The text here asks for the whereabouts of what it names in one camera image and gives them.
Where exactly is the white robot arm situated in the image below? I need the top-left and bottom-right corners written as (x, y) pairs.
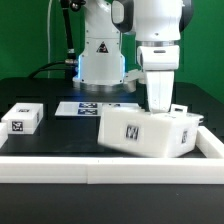
top-left (73, 0), bottom-right (194, 113)

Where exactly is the white cabinet body box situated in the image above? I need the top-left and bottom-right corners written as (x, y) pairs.
top-left (98, 105), bottom-right (203, 158)

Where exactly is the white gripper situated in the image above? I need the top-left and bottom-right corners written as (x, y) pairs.
top-left (137, 45), bottom-right (180, 113)

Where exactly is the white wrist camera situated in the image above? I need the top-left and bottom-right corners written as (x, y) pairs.
top-left (123, 69), bottom-right (145, 93)

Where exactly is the black cable bundle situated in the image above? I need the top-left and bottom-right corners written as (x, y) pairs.
top-left (27, 0), bottom-right (87, 80)

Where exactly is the white marker base plate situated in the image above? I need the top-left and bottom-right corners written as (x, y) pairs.
top-left (55, 101), bottom-right (140, 117)

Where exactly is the white U-shaped fence frame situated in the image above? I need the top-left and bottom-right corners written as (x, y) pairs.
top-left (0, 126), bottom-right (224, 184)

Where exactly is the white cabinet top block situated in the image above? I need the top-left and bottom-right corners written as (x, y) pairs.
top-left (1, 103), bottom-right (43, 134)

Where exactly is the white thin cable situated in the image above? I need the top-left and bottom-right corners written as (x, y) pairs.
top-left (46, 0), bottom-right (54, 80)

